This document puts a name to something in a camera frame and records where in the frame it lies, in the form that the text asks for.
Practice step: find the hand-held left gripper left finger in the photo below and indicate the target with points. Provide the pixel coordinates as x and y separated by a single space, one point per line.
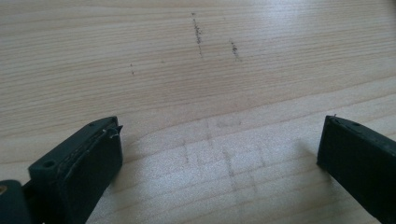
77 165

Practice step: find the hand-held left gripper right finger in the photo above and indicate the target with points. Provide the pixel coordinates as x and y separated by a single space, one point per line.
358 161

